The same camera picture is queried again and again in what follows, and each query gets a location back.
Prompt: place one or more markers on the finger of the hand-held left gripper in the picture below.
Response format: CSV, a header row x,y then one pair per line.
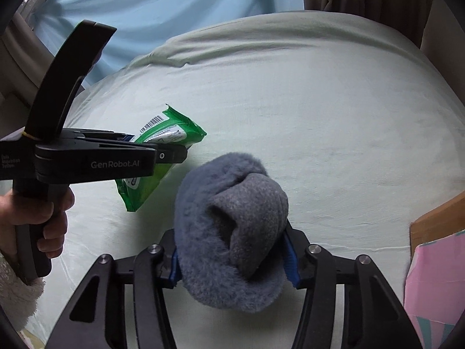
x,y
109,136
170,154

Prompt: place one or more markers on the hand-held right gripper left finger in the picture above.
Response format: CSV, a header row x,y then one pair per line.
x,y
165,258

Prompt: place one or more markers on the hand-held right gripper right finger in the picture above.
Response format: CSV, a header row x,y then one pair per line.
x,y
291,261

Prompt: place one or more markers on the green wet wipes packet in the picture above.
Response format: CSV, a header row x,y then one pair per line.
x,y
170,131

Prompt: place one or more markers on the grey fuzzy sock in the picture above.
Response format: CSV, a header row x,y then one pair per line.
x,y
225,225

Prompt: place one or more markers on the cardboard box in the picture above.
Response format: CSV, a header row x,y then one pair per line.
x,y
428,283

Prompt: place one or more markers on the person's left forearm white sleeve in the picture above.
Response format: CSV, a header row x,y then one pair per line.
x,y
18,298

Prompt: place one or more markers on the person's left hand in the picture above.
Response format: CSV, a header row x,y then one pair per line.
x,y
54,225

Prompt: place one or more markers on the light blue hanging cloth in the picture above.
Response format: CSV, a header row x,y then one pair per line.
x,y
163,7

